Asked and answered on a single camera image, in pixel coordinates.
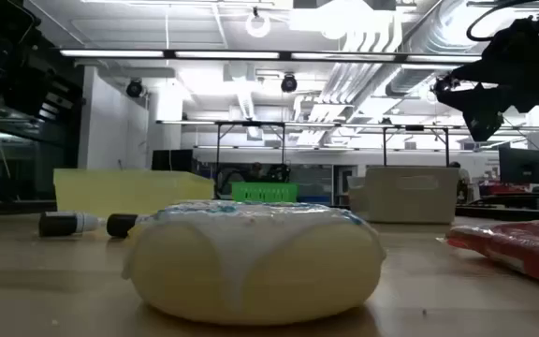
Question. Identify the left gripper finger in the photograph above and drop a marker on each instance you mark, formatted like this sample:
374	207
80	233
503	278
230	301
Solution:
63	88
54	108

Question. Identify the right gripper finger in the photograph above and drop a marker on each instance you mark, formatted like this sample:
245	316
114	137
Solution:
482	110
485	75

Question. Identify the small white bottle black cap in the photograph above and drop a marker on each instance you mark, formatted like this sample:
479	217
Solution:
63	224
120	225

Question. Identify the red snack packet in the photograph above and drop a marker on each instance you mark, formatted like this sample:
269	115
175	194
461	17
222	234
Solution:
522	248

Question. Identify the white donut with blue swirls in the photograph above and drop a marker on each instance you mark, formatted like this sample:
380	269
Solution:
260	271

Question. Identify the black ceiling spot lamp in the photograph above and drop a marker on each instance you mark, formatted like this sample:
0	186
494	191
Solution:
289	84
135	89
442	85

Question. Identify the long ceiling light strip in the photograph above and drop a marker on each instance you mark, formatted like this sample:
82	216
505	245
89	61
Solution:
110	53

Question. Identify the black computer monitor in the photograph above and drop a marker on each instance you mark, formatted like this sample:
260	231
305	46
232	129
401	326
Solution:
522	166

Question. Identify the person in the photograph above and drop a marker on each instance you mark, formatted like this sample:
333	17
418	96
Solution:
463	182

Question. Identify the black background desk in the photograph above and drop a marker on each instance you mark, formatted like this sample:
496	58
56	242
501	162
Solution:
508	213

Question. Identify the yellow plastic bin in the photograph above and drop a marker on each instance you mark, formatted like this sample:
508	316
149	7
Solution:
124	192

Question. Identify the grey plastic bin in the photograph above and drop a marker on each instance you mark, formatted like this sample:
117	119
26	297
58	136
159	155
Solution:
405	201

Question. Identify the black background robot station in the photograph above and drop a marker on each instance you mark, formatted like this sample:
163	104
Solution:
276	173

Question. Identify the green plastic basket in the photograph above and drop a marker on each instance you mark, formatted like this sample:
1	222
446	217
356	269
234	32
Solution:
265	192

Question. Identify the black metal frame stand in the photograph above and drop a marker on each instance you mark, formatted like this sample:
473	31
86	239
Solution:
414	127
251	123

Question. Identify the silver ceiling air duct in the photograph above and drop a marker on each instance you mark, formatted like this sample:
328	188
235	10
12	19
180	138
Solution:
405	82

